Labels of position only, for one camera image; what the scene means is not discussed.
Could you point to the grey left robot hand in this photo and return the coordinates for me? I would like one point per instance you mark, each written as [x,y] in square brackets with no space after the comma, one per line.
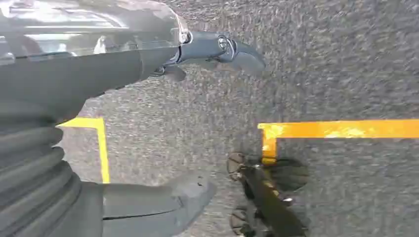
[82,68]

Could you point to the yellow floor tape line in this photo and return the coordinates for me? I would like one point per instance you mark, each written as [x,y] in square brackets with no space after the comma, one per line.
[102,147]
[343,129]

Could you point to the black robot foot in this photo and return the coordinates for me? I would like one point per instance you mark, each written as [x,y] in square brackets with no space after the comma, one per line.
[271,202]

